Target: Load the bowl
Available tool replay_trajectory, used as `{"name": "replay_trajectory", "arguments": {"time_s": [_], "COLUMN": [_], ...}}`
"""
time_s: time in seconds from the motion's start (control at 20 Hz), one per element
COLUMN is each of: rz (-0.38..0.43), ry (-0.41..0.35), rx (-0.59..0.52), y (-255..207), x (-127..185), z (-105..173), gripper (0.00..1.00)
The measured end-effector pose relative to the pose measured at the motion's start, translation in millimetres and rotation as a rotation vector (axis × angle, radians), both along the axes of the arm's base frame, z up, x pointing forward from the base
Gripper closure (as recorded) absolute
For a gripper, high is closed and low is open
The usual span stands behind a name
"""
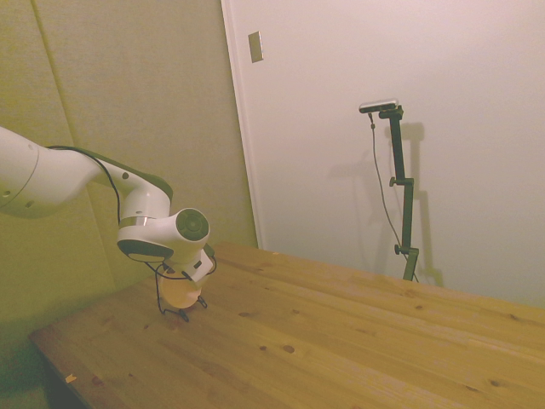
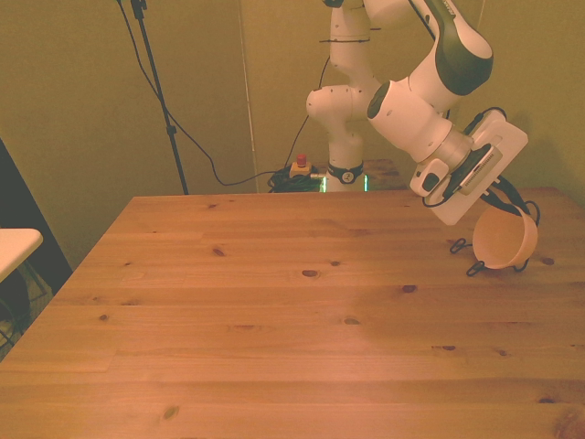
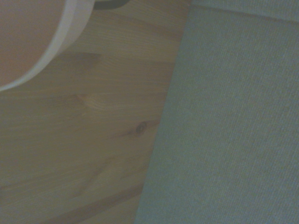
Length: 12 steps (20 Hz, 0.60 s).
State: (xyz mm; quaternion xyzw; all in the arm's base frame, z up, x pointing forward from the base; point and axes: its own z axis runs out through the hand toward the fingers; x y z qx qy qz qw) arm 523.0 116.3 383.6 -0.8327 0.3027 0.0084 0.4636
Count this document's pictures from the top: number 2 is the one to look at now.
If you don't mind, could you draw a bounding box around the red yellow emergency stop button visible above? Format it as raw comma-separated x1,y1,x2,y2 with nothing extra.
289,154,319,180

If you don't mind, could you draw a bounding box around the black wire dish rack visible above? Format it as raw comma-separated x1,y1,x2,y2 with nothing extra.
449,199,541,278

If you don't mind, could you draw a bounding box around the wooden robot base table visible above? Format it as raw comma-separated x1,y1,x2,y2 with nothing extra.
360,158,415,192

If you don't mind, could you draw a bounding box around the dark coiled cable bundle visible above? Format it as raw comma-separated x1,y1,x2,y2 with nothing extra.
266,166,326,194

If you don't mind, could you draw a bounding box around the black camera cable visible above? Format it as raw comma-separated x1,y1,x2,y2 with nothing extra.
115,0,275,187

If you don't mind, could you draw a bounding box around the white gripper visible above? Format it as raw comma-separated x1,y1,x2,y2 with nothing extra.
422,112,532,226

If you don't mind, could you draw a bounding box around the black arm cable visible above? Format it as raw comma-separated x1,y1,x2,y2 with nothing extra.
285,0,509,209

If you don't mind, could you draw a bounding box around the dark grey wrist camera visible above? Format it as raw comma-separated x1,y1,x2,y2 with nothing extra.
450,141,505,198

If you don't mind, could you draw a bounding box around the pink plastic bowl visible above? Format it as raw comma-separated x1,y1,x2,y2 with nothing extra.
472,208,539,270

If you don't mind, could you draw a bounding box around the white side table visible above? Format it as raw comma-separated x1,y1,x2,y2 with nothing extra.
0,227,45,284

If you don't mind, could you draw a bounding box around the black camera stand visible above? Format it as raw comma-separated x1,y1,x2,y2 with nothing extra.
130,0,190,196

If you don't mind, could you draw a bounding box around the black panel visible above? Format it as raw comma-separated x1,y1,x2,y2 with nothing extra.
0,135,74,321

